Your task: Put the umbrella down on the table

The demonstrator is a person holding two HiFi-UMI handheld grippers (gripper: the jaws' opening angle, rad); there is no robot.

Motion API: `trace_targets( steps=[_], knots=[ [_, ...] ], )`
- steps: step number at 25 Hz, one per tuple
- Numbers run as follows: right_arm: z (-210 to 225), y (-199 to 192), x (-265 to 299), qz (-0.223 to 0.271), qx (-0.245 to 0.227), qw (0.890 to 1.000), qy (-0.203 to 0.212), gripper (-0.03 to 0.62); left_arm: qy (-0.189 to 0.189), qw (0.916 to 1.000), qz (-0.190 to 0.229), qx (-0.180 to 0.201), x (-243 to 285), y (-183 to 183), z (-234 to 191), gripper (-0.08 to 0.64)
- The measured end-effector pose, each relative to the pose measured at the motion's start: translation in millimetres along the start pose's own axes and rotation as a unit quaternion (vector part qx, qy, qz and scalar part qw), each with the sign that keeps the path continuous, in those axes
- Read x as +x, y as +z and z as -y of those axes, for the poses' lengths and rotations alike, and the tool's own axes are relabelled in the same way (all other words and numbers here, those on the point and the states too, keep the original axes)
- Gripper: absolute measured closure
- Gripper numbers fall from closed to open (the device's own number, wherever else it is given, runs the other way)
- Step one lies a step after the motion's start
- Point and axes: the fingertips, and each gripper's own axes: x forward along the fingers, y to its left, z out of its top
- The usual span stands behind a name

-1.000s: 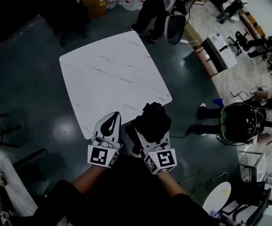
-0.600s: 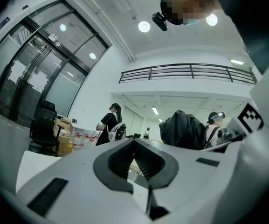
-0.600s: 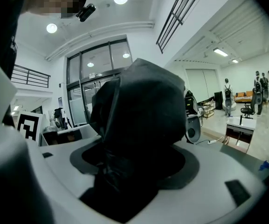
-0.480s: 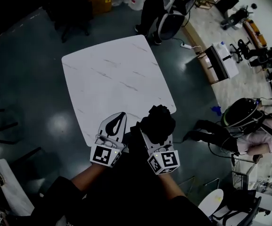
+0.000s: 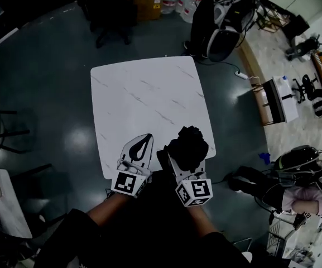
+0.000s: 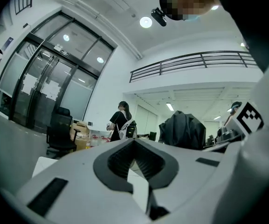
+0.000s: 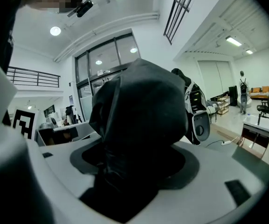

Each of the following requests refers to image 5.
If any person's black clothing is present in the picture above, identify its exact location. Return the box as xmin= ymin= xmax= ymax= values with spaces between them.
xmin=40 ymin=171 xmax=251 ymax=268

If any white marble table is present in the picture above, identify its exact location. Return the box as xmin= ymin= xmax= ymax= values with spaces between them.
xmin=0 ymin=169 xmax=33 ymax=240
xmin=90 ymin=55 xmax=217 ymax=180

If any black and white humanoid robot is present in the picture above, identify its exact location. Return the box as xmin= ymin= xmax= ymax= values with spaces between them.
xmin=183 ymin=0 xmax=262 ymax=63

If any black office chair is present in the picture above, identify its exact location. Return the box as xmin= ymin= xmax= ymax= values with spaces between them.
xmin=89 ymin=0 xmax=139 ymax=49

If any black wheeled machine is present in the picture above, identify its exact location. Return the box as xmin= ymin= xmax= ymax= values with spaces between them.
xmin=285 ymin=32 xmax=322 ymax=61

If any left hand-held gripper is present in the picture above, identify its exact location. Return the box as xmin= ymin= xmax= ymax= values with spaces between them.
xmin=110 ymin=133 xmax=154 ymax=199

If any brown cardboard box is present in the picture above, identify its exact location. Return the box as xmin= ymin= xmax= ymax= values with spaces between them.
xmin=124 ymin=0 xmax=163 ymax=21

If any person's left forearm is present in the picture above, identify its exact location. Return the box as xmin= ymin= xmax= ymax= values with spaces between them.
xmin=85 ymin=190 xmax=133 ymax=229

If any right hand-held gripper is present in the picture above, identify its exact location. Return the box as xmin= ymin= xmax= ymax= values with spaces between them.
xmin=157 ymin=149 xmax=214 ymax=208

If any blue cloth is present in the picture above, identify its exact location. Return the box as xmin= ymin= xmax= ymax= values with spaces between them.
xmin=258 ymin=151 xmax=271 ymax=165

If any black umbrella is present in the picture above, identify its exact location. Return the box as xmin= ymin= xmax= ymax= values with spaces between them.
xmin=163 ymin=125 xmax=209 ymax=175

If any clear water jug red label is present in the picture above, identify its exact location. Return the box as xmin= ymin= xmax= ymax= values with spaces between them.
xmin=180 ymin=1 xmax=198 ymax=23
xmin=176 ymin=0 xmax=193 ymax=13
xmin=161 ymin=0 xmax=179 ymax=14

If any metal wire rack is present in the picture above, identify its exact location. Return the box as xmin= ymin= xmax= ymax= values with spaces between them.
xmin=267 ymin=222 xmax=293 ymax=260

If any small black swivel chair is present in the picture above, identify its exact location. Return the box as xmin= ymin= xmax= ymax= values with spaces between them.
xmin=292 ymin=74 xmax=322 ymax=104

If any person's right forearm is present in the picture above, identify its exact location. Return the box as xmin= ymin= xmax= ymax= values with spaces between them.
xmin=187 ymin=204 xmax=220 ymax=236

